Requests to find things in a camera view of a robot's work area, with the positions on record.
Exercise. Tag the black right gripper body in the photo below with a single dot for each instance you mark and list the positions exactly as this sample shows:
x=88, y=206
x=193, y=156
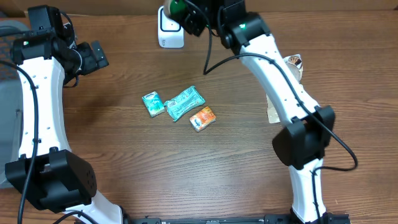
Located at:
x=204, y=18

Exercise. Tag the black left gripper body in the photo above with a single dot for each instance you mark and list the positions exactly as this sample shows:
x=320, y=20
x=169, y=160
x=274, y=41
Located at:
x=89, y=61

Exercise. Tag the green lid jar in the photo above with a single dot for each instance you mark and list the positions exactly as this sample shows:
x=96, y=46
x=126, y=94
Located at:
x=174, y=9

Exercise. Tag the teal tissue pack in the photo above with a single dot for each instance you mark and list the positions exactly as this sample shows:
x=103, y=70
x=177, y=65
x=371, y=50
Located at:
x=153, y=104

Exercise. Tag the teal wet wipes pack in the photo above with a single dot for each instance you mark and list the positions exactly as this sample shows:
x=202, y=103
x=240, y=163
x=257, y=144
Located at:
x=183, y=103

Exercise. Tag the orange tissue pack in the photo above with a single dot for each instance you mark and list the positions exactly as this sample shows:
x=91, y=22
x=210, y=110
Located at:
x=202, y=119

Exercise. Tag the brown bread bag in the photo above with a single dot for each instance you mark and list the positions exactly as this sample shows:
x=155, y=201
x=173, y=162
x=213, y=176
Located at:
x=294, y=63

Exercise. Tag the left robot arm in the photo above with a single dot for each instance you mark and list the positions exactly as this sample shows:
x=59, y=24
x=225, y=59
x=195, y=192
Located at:
x=46, y=173

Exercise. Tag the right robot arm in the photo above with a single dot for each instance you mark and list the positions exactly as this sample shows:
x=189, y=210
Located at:
x=306, y=126

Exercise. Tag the white barcode scanner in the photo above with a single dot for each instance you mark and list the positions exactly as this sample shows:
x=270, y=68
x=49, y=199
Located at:
x=170, y=33

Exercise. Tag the grey plastic mesh basket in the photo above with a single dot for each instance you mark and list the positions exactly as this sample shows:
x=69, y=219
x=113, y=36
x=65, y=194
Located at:
x=11, y=100

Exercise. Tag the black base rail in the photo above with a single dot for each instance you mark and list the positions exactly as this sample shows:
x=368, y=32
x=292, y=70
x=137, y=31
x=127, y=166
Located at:
x=267, y=219

